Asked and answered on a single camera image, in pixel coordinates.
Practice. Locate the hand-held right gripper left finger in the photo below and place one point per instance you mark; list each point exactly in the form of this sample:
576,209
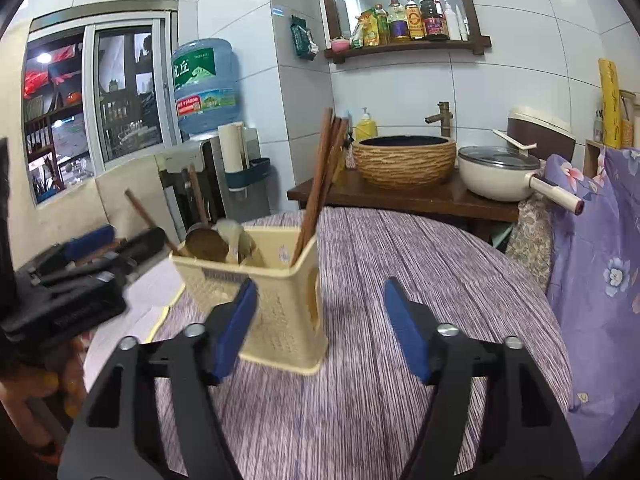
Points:
235,325

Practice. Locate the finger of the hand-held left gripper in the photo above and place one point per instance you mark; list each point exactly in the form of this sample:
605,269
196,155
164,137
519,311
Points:
90,247
142,247

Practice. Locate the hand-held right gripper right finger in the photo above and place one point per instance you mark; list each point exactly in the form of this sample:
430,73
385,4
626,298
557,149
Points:
405,330

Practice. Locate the cream plastic utensil holder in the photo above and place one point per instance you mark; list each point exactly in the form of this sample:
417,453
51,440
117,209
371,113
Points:
290,320

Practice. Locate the grey metal spoon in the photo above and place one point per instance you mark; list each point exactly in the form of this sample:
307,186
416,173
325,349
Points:
231,237

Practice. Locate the person's left hand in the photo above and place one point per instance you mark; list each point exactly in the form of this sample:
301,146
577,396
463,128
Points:
55,382

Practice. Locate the purple striped tablecloth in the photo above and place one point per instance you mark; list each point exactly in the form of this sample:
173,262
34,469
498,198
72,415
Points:
375,260

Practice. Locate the water dispenser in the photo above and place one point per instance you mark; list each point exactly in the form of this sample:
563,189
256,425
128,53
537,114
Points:
222,197

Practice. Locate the teal plastic holder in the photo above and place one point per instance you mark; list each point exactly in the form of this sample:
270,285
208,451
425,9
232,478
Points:
247,176

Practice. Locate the wooden counter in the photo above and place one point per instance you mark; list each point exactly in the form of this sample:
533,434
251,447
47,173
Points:
400,202

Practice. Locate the white paper roll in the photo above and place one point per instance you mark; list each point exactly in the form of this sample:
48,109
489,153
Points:
232,150

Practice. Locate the aluminium sliding window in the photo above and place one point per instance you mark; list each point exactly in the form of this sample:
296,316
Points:
90,100

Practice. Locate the beige patterned cloth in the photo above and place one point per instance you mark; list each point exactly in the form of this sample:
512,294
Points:
532,240

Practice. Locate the woven brown basin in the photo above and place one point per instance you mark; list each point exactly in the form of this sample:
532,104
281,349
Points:
405,162

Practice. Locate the white pan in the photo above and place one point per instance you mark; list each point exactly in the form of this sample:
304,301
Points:
495,182

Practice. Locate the blue water jug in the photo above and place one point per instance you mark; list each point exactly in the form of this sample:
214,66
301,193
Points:
205,85

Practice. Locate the glass pan lid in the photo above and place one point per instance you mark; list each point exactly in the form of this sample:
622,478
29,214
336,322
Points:
500,156

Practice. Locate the yellow soap dispenser bottle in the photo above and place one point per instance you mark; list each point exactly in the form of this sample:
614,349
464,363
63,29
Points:
365,129

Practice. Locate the purple floral cloth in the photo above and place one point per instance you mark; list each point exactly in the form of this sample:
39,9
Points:
600,240

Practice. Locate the bronze faucet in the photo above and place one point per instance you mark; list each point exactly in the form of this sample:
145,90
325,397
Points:
443,117

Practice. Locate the white ladle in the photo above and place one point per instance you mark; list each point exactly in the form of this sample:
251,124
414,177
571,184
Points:
512,141

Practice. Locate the cream brown rice cooker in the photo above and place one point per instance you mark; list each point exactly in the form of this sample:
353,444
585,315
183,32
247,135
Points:
542,130

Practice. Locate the small wooden shelf box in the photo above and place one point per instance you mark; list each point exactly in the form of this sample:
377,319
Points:
595,155

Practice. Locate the green hanging packet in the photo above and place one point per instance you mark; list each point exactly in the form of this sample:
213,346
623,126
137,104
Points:
302,37

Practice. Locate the pink bowl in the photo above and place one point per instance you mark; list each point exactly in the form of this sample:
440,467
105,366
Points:
340,44

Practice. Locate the wooden framed mirror shelf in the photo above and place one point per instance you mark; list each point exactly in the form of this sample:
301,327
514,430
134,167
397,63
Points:
327,15

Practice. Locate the yellow seasoning packet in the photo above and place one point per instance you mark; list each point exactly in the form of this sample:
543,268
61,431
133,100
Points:
364,30

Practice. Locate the small yellow oil bottle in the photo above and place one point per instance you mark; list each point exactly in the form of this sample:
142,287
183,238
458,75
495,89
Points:
383,27

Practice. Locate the oil bottle purple label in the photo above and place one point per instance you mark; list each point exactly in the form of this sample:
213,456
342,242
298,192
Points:
398,24

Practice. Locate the yellow wrap roll box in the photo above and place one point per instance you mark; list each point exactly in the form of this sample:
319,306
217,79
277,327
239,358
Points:
610,100

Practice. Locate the glass jar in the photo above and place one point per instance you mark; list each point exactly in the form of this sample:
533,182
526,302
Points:
627,115

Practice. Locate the brown bottle orange label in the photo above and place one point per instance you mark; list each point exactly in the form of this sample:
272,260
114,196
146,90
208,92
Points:
414,20

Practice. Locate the dark soy sauce bottle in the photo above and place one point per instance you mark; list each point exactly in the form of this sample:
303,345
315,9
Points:
432,16

